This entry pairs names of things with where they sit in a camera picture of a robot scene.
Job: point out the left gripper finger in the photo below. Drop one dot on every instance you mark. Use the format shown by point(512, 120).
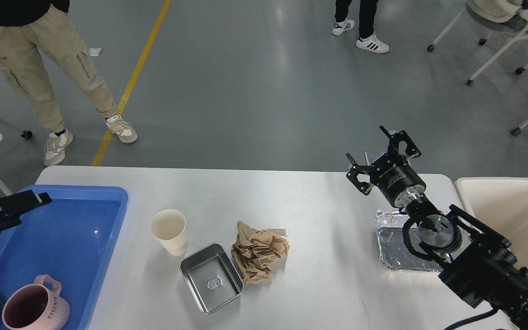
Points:
point(22, 202)

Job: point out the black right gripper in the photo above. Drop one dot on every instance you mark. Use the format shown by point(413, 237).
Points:
point(397, 179)

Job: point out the pink mug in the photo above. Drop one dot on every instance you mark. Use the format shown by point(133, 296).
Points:
point(37, 306)

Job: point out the metal rectangular tin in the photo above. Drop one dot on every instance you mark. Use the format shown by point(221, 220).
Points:
point(212, 278)

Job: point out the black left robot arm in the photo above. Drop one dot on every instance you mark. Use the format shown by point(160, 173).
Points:
point(9, 222)

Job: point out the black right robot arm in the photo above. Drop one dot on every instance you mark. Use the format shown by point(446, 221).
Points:
point(477, 262)

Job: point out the blue plastic tray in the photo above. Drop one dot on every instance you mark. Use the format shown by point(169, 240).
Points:
point(71, 239)

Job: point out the aluminium foil tray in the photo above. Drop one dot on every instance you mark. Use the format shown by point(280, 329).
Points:
point(390, 243)

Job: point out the person in black trousers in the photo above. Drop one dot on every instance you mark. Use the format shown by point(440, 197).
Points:
point(367, 39)

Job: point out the cream plastic bin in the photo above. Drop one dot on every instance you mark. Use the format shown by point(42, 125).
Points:
point(502, 204)

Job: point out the person in beige trousers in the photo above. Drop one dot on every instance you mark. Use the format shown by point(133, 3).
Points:
point(30, 28)

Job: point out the cream paper cup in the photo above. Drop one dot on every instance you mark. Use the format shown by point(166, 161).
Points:
point(169, 228)

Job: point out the crumpled brown paper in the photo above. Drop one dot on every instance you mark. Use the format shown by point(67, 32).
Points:
point(254, 251)

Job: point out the white office chair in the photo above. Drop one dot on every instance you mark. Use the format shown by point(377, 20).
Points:
point(507, 17)

